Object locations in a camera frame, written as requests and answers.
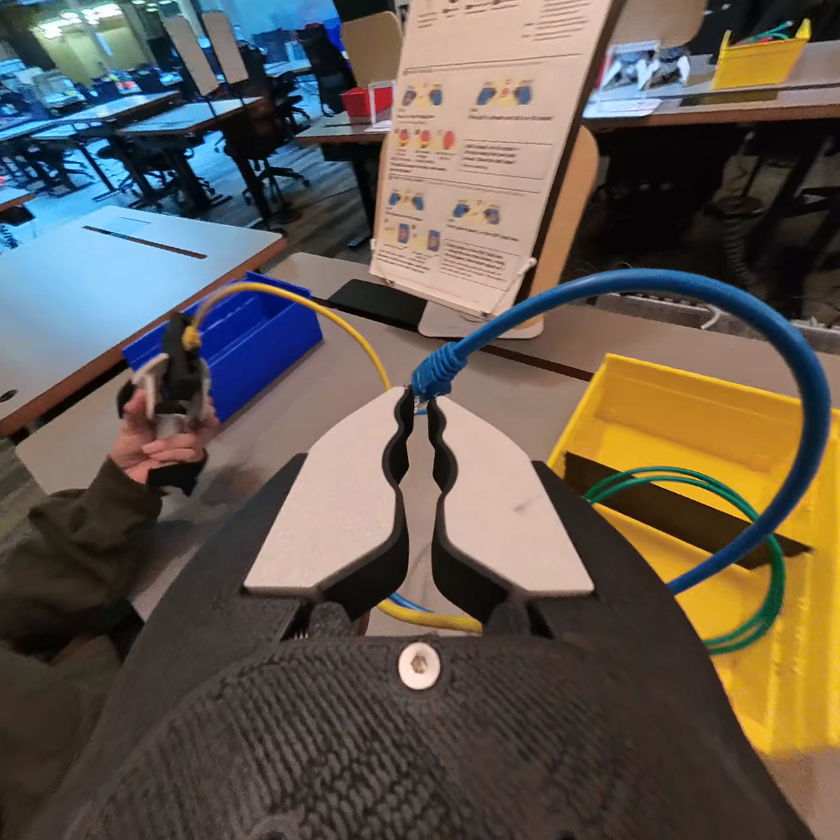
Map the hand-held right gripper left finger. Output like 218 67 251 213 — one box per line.
241 386 412 623

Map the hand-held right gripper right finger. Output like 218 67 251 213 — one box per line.
427 395 597 623

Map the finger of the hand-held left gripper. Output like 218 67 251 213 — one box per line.
189 356 214 425
130 353 174 422

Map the blue plastic bin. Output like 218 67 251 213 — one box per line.
122 270 324 423

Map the blue ethernet cable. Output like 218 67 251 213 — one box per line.
390 268 833 614

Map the green ethernet cable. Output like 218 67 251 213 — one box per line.
583 466 787 655

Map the person's left forearm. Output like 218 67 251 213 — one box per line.
0 456 165 657

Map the person's left hand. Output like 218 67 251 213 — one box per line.
110 387 222 485

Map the white wood-edged table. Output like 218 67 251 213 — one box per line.
0 205 290 439

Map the black bin divider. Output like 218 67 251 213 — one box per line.
563 451 813 571

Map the black flat tablet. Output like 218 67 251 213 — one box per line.
326 278 429 330

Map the grey office desk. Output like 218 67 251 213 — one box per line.
121 95 290 231
0 91 183 198

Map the black office chair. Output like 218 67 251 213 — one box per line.
302 23 355 116
220 39 311 224

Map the wooden board stand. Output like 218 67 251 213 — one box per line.
419 125 601 340

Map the printed instruction board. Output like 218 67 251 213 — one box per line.
369 0 624 316

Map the long grey table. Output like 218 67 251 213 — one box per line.
581 39 840 132

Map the small yellow plastic bin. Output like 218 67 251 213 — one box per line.
710 18 812 91

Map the yellow ethernet cable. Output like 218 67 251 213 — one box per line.
181 281 484 635

